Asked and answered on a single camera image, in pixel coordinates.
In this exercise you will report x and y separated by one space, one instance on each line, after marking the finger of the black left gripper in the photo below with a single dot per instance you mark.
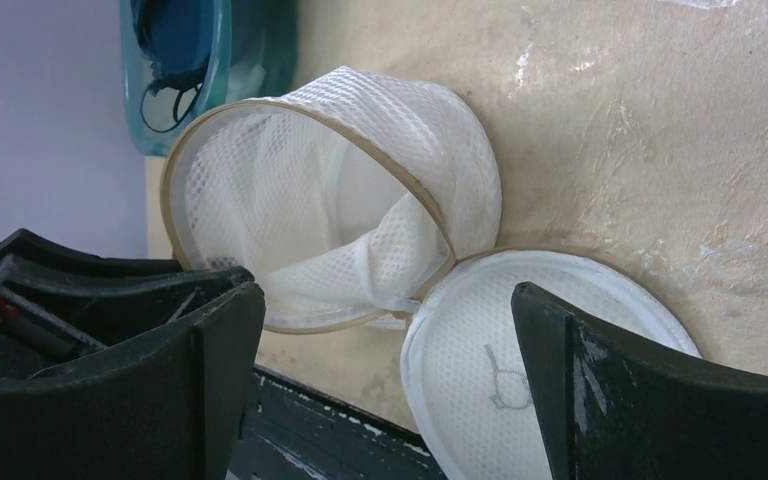
135 305
30 246

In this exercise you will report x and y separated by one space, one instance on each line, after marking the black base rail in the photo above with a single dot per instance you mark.
292 431

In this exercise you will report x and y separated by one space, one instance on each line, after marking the teal transparent plastic tub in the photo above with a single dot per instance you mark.
254 54

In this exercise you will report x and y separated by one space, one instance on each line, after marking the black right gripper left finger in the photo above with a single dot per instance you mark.
165 404

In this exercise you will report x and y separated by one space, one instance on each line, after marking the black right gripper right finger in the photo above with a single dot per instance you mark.
612 404

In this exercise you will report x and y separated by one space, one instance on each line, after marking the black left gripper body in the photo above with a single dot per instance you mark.
47 327

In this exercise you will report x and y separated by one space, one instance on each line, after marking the navy blue lace bra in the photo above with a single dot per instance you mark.
176 38

